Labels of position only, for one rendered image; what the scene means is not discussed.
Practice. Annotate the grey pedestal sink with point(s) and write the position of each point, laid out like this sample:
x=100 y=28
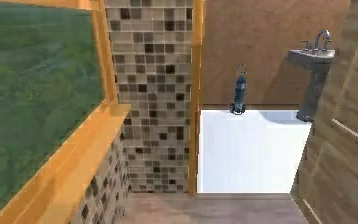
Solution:
x=315 y=76

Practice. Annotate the orange framed window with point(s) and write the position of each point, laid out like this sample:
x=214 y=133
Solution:
x=43 y=100

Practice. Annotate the silver sink faucet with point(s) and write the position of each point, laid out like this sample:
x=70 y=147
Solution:
x=318 y=41

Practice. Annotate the brown wooden room door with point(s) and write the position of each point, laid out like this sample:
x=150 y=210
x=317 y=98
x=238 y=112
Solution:
x=343 y=133

